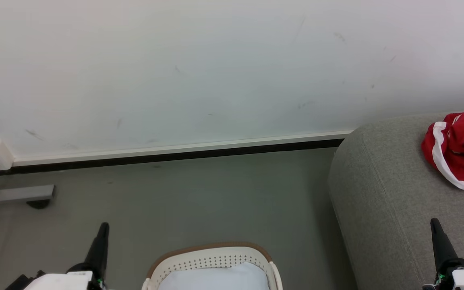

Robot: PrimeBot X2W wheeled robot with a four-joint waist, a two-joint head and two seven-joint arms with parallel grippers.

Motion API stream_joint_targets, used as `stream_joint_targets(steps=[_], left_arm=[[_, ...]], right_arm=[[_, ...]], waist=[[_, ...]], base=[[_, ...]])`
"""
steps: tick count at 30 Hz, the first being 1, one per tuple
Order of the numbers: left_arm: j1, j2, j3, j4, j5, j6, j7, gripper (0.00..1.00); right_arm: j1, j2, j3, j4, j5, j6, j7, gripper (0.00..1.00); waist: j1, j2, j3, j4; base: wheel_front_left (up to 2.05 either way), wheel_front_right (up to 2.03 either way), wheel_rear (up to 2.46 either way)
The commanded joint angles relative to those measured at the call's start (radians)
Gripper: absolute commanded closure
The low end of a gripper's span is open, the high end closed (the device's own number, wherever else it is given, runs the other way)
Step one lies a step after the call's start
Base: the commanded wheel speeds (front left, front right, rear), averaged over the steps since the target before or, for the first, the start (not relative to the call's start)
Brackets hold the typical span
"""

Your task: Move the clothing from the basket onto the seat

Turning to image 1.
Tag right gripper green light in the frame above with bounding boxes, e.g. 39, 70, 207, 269
422, 218, 464, 290

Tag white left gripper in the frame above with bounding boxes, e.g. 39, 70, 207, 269
23, 222, 110, 290

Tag red jersey with white trim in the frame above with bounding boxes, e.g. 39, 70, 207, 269
421, 108, 464, 193

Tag white perforated laundry basket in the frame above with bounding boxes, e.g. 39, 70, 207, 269
141, 242, 284, 290

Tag grey fabric sofa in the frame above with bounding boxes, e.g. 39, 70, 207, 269
328, 113, 464, 290

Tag white cloth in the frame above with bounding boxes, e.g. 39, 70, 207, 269
157, 262, 271, 290

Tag white and black baseboard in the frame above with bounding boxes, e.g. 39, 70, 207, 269
0, 130, 353, 177

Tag grey metal bracket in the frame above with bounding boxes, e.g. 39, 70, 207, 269
0, 161, 56, 209

